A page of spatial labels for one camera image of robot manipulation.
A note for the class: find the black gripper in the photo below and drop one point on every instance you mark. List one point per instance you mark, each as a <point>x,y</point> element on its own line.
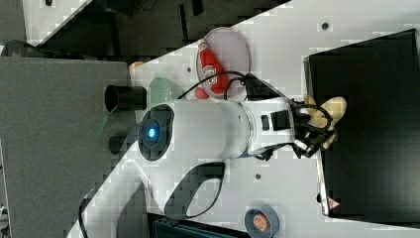
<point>312,125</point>

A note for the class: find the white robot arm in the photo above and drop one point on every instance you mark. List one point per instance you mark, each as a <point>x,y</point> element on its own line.
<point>182,146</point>

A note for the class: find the red plush ketchup bottle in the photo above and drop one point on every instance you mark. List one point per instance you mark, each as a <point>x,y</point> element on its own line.
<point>217,81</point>

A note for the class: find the orange slice toy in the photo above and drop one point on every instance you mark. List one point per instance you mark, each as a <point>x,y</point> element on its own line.
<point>261,222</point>

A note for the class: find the red toy tomato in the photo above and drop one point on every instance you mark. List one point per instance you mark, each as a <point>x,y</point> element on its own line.
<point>200,93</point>

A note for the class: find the mint green colander bowl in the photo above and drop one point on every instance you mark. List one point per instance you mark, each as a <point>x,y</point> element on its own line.
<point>162,90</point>

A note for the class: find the black cylinder upper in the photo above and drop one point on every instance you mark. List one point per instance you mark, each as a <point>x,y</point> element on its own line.
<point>125,98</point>

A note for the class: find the black cylinder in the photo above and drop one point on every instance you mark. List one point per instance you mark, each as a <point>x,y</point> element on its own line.
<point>117,145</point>
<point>125,98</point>

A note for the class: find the black cylinder lower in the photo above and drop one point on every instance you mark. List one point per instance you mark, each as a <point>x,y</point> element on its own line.
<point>117,145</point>

